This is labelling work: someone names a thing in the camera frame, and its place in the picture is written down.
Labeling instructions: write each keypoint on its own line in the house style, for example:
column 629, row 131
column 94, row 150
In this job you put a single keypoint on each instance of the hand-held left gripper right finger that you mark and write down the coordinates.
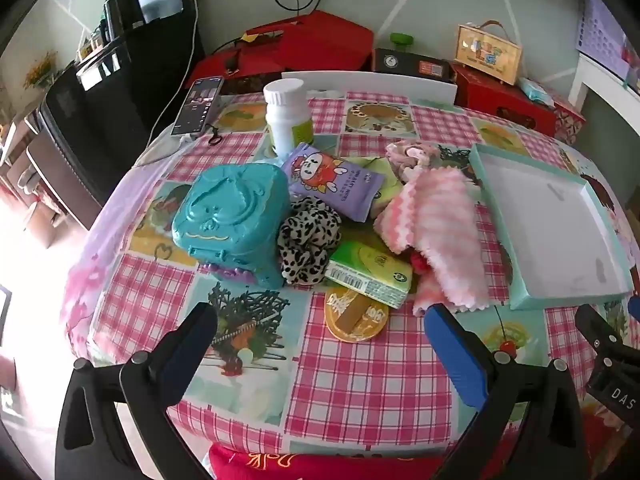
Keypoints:
column 455, row 355

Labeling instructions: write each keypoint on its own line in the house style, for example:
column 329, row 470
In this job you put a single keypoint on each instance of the black box with gauge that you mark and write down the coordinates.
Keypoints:
column 410, row 62

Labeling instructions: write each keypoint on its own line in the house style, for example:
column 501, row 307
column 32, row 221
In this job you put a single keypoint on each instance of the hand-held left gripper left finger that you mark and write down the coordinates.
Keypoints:
column 185, row 360

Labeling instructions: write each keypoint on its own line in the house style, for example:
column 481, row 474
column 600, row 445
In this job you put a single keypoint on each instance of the red carton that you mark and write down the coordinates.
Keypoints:
column 500, row 100

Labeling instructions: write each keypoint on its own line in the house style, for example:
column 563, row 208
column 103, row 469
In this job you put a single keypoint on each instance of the dark floral box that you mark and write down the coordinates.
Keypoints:
column 250, row 82

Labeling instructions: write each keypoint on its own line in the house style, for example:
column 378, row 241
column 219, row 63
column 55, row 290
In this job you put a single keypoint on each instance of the green plastic knob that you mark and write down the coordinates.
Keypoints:
column 401, row 40

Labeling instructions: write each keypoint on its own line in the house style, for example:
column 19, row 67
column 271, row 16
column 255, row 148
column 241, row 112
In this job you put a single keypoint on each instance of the gold coin medallion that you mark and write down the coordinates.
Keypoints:
column 355, row 320

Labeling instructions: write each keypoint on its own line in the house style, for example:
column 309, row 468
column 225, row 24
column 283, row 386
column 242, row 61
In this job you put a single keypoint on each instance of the black power plug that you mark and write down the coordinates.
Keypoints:
column 231, row 62

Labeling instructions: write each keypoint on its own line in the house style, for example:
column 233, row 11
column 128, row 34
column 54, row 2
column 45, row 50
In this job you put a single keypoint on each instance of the small red fabric item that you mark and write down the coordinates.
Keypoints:
column 419, row 262

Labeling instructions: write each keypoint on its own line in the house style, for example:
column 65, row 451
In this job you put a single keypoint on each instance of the pink scrunchie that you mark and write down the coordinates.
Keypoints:
column 415, row 155

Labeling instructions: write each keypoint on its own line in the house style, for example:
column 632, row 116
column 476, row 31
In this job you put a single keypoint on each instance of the yellow flowers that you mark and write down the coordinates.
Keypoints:
column 40, row 70

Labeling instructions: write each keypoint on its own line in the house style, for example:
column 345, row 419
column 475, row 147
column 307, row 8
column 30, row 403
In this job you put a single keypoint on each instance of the light blue tissue pack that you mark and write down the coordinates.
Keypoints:
column 535, row 91

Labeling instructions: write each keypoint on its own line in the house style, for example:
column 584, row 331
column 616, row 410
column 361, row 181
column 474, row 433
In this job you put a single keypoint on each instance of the smartphone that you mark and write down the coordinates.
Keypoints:
column 197, row 105

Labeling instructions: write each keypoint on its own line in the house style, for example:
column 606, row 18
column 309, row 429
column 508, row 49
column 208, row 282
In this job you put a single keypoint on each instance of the white chair back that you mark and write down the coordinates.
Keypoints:
column 370, row 85

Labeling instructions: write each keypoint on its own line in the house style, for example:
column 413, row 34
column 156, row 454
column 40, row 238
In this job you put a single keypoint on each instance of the lilac blanket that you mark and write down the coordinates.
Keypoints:
column 120, row 200

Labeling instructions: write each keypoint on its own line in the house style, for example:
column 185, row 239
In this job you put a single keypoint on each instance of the light green pouch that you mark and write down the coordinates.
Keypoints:
column 389, row 195

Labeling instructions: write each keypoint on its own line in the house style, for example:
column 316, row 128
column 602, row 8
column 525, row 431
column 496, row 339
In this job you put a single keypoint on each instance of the teal plastic toy case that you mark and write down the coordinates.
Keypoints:
column 225, row 210

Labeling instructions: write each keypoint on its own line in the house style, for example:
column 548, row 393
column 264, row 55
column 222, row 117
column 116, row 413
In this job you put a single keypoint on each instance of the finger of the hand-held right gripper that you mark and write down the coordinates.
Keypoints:
column 597, row 325

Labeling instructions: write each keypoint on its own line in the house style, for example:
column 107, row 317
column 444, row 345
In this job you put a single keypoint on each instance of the white shelf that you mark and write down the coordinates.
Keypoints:
column 600, row 80

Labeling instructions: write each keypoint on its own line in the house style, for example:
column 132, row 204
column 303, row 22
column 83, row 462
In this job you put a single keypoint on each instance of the leopard print scrunchie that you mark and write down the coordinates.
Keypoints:
column 305, row 240

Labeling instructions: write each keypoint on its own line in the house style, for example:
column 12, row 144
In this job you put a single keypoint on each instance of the pink checked picture tablecloth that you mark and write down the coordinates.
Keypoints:
column 375, row 390

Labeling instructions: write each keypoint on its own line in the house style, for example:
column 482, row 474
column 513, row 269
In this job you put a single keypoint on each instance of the white plastic bottle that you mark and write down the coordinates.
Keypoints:
column 287, row 115

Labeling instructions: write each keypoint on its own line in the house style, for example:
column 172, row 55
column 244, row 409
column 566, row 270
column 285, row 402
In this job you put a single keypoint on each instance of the purple wet wipes packet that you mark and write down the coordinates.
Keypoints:
column 330, row 180

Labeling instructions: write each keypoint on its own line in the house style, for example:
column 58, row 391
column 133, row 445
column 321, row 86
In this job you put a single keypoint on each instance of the purple plastic basket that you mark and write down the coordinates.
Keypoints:
column 600, row 30

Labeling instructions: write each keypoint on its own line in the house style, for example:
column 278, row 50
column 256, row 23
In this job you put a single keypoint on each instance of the yellow handbag shaped box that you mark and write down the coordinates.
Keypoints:
column 487, row 55

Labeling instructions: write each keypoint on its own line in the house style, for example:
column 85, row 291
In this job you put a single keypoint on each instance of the teal cardboard box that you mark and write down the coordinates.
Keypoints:
column 540, row 220

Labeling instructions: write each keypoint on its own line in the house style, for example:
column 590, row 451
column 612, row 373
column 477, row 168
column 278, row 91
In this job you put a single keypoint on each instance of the green tissue packet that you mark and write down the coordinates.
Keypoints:
column 365, row 270

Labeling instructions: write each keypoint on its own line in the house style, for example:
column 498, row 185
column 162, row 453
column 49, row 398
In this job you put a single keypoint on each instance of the pile of colourful packets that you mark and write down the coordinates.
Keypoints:
column 632, row 65

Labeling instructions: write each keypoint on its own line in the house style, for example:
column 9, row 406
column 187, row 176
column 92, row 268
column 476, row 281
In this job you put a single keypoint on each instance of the red embroidered cloth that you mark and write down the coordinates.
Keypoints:
column 325, row 465

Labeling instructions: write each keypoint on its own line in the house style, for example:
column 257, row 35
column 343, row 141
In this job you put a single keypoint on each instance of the pink white striped cloth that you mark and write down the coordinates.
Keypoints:
column 435, row 220

